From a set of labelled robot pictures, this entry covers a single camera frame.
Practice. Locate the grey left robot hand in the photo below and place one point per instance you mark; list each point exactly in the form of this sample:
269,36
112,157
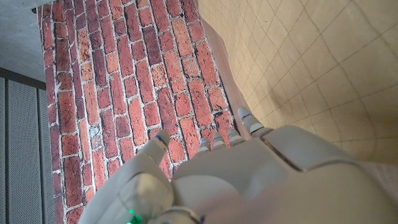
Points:
264,186

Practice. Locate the brown gridded floral wrapping paper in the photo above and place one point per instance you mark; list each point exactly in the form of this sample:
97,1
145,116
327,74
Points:
311,62

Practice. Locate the red brick printed backdrop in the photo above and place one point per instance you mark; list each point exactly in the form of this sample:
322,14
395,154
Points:
124,77

